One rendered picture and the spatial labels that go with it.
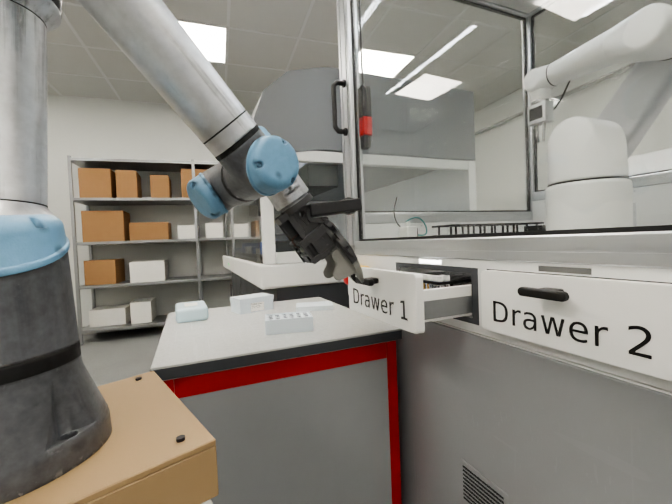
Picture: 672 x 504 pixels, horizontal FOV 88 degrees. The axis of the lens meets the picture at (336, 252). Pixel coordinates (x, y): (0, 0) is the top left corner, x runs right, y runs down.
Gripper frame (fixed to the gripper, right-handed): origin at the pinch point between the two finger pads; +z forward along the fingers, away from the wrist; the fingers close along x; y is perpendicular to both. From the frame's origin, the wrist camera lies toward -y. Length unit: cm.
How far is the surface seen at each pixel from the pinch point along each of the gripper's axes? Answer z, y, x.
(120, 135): -179, 2, -425
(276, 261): 1, -1, -80
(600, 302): 11.6, -12.7, 37.7
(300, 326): 7.9, 14.3, -20.3
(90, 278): -58, 123, -383
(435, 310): 11.1, -4.2, 12.9
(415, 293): 4.7, -2.0, 14.5
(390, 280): 3.4, -2.9, 6.1
